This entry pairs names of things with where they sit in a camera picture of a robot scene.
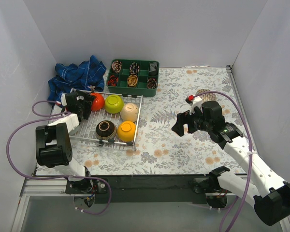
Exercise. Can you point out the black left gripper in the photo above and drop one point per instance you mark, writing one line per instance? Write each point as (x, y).
(84, 106)

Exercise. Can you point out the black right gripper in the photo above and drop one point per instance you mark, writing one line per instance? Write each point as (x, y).
(187, 122)

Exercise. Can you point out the red-orange bowl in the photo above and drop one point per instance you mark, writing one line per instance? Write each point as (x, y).
(98, 102)

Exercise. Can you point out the white patterned bowl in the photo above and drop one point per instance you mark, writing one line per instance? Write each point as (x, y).
(206, 97)

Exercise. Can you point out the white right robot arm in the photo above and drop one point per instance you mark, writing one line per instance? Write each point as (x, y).
(268, 194)

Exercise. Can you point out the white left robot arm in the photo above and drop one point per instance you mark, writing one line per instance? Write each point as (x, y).
(53, 145)

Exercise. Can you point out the blue plaid cloth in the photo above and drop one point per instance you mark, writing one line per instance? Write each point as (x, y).
(82, 77)

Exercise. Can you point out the lime green bowl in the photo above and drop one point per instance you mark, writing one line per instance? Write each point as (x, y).
(113, 104)

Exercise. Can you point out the red black rolled tie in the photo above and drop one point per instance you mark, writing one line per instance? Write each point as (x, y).
(113, 81)

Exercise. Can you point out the dark brown patterned bowl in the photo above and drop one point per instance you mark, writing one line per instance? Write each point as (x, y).
(106, 130)

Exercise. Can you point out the pink black rolled tie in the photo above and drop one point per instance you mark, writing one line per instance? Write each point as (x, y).
(116, 66)

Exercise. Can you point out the cream beige bowl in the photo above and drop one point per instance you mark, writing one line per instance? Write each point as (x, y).
(129, 112)

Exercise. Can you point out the green compartment organizer box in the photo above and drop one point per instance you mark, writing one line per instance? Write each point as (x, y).
(141, 89)

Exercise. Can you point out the brown black rolled tie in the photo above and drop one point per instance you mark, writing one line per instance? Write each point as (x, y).
(152, 83)

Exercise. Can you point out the yellow rolled tie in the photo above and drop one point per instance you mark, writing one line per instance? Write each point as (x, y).
(132, 80)

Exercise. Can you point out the yellow bowl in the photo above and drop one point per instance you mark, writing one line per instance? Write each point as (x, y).
(126, 131)

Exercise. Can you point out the dark multicolour rolled tie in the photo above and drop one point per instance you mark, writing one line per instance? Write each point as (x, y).
(134, 68)

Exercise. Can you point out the black folded item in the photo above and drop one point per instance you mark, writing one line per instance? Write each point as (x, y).
(153, 69)

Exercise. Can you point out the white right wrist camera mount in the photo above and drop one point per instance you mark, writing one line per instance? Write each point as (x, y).
(194, 102)

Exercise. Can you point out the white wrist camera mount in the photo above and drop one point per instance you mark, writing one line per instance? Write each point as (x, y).
(194, 102)
(62, 101)

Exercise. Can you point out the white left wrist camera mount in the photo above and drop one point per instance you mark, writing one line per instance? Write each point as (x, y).
(62, 101)

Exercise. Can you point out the metal wire dish rack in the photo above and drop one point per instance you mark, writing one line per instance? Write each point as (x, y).
(86, 130)

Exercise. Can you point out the aluminium frame rail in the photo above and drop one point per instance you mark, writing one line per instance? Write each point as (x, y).
(237, 96)

